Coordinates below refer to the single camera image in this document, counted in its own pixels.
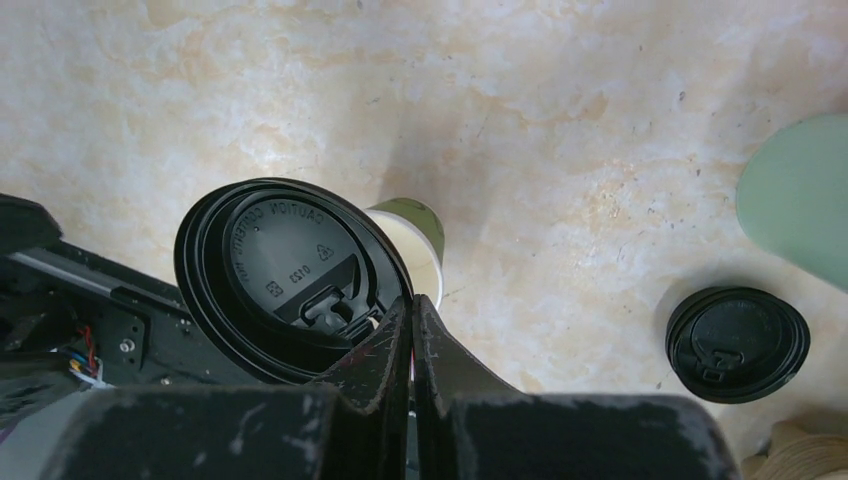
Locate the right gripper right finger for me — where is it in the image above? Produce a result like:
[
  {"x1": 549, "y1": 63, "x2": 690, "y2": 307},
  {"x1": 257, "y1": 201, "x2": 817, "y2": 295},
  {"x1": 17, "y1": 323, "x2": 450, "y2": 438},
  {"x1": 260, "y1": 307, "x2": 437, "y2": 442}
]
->
[{"x1": 411, "y1": 295, "x2": 739, "y2": 479}]

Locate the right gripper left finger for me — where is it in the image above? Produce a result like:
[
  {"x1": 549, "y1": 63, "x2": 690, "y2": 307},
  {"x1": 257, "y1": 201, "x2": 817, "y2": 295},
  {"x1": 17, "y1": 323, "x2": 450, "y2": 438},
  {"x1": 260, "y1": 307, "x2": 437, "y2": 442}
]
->
[{"x1": 41, "y1": 297, "x2": 408, "y2": 479}]

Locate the black lid on table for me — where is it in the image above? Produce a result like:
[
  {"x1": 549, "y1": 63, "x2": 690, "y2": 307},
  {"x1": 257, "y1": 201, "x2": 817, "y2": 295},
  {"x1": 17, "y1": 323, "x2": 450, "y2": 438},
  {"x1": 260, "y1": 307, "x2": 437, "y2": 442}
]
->
[{"x1": 665, "y1": 286, "x2": 811, "y2": 404}]

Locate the cardboard cup carrier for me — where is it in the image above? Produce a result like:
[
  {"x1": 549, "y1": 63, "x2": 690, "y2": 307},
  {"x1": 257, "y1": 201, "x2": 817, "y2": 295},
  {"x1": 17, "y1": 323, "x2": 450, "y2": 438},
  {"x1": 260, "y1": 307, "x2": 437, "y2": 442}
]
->
[{"x1": 741, "y1": 420, "x2": 847, "y2": 480}]

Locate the green straw holder cup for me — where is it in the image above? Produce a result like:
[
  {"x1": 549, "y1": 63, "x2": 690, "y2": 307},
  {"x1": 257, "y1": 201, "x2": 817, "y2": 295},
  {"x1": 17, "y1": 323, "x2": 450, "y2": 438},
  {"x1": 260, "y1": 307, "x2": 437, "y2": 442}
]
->
[{"x1": 736, "y1": 113, "x2": 847, "y2": 291}]

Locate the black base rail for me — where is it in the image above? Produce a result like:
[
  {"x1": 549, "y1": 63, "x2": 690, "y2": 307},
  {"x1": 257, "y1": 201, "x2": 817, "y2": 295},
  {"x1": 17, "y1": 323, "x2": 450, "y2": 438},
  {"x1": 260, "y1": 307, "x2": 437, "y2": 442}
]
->
[{"x1": 1, "y1": 194, "x2": 256, "y2": 431}]

